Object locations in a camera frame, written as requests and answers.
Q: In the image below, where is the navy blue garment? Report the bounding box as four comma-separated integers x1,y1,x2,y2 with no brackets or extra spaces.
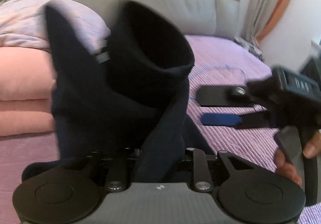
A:
22,1,213,182

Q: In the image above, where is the right human hand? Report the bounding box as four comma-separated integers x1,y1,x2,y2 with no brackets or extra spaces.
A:
274,126,320,192

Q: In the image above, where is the folded pink duvet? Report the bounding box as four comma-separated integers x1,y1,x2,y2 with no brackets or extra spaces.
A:
1,47,54,137

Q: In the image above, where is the lilac patterned pillow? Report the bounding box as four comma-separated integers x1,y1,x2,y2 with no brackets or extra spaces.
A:
1,0,111,54

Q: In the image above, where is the blue wire clothes hanger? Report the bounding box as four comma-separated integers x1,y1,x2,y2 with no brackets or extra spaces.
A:
189,63,248,100

